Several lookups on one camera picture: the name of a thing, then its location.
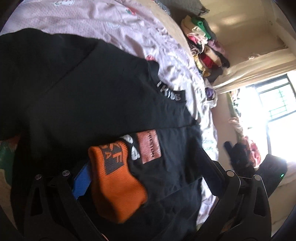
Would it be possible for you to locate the black IKISS sweater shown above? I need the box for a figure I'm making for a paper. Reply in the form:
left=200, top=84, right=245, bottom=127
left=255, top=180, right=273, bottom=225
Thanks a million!
left=1, top=29, right=202, bottom=240

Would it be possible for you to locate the floral bag of clothes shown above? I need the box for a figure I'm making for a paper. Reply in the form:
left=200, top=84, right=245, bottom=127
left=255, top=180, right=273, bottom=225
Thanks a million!
left=205, top=87, right=218, bottom=108

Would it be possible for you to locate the pile of folded clothes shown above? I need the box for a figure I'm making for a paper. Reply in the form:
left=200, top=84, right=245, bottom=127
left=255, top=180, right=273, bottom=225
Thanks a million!
left=180, top=16, right=230, bottom=84

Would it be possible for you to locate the window with black frame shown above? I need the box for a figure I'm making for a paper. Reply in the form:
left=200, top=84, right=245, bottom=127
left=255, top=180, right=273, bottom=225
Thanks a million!
left=239, top=74, right=295, bottom=163

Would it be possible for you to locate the lilac strawberry print bedsheet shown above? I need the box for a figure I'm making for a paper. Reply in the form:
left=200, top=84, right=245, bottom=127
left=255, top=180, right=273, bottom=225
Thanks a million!
left=0, top=0, right=219, bottom=223

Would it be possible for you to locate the cream curtain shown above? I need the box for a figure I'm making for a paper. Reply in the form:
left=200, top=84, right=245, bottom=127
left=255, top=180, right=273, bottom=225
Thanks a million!
left=214, top=48, right=295, bottom=94

